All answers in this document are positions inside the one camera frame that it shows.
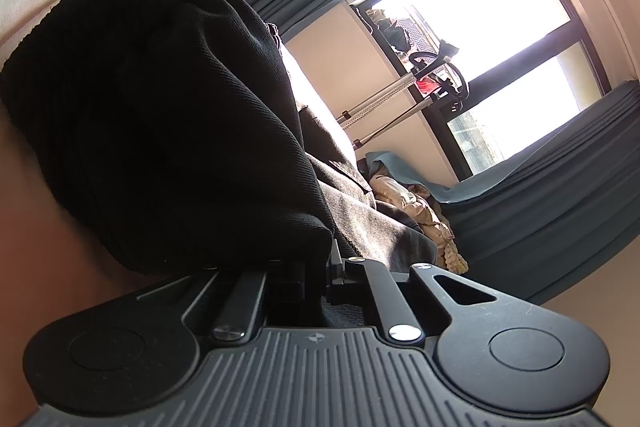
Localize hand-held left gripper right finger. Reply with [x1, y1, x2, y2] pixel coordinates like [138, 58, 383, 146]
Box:
[325, 242, 543, 344]

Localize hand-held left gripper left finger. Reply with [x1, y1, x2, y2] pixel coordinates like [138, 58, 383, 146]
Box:
[182, 257, 307, 342]

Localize dark grey garment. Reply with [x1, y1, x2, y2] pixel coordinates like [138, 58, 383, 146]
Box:
[295, 104, 438, 328]

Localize black pants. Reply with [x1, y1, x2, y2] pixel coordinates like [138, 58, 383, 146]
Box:
[0, 0, 336, 278]

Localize cream knitted blanket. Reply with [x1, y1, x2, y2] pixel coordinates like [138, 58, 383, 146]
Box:
[435, 227, 471, 275]

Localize beige puffer jacket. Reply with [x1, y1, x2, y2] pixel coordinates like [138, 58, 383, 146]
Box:
[370, 162, 456, 240]

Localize metal garment stand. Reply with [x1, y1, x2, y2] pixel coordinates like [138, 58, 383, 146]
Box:
[337, 39, 471, 148]

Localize dark clothing pile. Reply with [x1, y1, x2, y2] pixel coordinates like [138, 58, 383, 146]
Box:
[367, 7, 413, 54]

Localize window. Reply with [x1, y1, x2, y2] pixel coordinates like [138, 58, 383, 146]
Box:
[345, 0, 621, 182]

